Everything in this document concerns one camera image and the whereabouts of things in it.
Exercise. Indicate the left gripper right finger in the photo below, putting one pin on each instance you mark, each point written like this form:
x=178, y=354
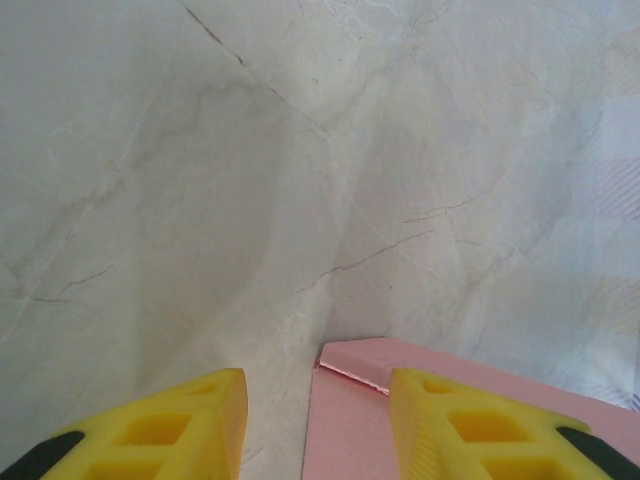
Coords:
x=475, y=440

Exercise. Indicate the pink paper box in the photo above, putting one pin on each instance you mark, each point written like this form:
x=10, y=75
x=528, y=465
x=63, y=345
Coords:
x=345, y=425

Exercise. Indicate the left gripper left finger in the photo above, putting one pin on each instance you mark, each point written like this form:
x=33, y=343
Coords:
x=150, y=440

